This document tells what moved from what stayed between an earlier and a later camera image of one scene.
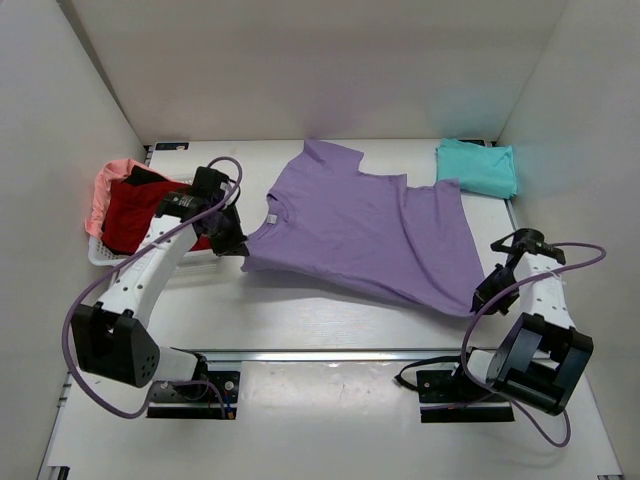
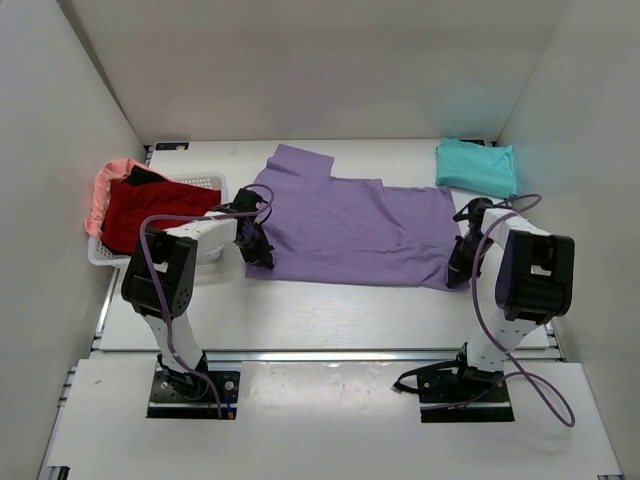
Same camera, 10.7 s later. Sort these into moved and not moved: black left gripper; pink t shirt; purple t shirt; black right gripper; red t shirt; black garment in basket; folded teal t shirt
Moved: purple t shirt; black left gripper; black right gripper
Not moved: red t shirt; pink t shirt; folded teal t shirt; black garment in basket
